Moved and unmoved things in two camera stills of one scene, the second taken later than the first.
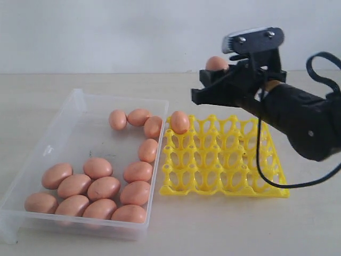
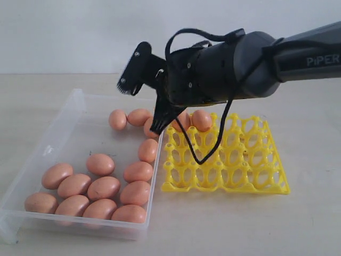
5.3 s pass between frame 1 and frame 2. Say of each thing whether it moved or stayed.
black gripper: moved
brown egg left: stayed
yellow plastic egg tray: stayed
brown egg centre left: stayed
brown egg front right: stayed
